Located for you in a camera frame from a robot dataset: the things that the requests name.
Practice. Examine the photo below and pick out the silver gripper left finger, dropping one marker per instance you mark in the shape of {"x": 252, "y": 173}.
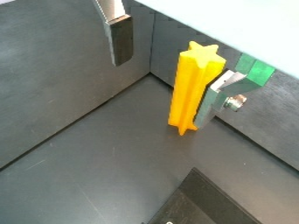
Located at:
{"x": 118, "y": 29}

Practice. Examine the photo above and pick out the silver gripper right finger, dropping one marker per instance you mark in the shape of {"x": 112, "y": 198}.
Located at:
{"x": 224, "y": 91}

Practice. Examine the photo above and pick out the yellow star prism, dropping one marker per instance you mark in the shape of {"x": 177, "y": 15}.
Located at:
{"x": 198, "y": 66}

